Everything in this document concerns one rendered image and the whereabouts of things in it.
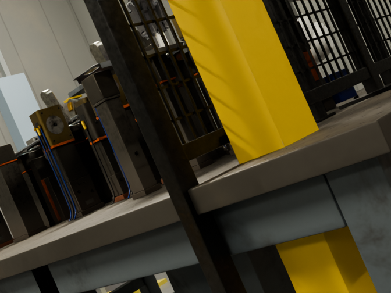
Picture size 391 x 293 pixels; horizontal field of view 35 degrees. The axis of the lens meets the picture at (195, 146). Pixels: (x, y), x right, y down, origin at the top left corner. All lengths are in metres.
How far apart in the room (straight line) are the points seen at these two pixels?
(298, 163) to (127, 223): 0.36
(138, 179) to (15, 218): 0.99
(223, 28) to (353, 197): 0.32
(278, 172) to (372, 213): 0.12
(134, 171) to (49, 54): 3.88
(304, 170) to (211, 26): 0.29
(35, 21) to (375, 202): 4.64
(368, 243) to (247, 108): 0.27
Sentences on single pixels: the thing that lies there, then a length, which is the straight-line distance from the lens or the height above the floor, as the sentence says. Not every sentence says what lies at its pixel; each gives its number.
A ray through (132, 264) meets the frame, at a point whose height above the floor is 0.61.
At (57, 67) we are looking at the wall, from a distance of 5.20.
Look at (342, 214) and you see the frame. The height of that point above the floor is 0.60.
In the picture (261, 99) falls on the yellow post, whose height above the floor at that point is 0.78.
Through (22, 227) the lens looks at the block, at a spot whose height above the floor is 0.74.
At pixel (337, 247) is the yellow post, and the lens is 0.96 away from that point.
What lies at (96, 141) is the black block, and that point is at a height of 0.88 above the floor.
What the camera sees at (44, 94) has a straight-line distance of 2.01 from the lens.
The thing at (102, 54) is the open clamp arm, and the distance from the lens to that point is 1.71.
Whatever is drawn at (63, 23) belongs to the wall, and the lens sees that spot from 5.42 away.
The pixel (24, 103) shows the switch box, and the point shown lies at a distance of 4.76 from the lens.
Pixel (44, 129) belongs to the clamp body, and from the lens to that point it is 1.94.
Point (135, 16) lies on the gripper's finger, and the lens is 1.77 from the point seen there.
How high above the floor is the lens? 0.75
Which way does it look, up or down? level
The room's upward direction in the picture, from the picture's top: 24 degrees counter-clockwise
